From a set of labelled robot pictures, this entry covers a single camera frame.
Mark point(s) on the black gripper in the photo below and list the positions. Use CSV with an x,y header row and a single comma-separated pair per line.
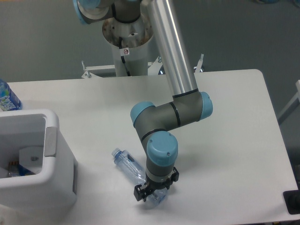
x,y
141,192

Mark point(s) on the clear plastic water bottle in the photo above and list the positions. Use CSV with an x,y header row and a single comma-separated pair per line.
x,y
135,172

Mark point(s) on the white plastic wrapper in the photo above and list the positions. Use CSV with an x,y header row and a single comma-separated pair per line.
x,y
32,158

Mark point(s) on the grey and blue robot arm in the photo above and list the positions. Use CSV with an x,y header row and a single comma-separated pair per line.
x,y
154,123

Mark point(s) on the white plastic trash can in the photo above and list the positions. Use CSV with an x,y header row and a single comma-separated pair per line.
x,y
55,185

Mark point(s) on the black clamp at table edge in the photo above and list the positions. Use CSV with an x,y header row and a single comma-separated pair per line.
x,y
292,201

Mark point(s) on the blue snack packet in bin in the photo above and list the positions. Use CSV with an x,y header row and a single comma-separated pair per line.
x,y
16,170

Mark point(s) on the blue labelled bottle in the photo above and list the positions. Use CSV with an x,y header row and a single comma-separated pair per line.
x,y
9,101

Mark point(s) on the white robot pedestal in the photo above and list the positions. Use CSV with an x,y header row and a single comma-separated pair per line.
x,y
129,43

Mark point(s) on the white metal frame right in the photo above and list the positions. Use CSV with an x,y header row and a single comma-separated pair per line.
x,y
291,106

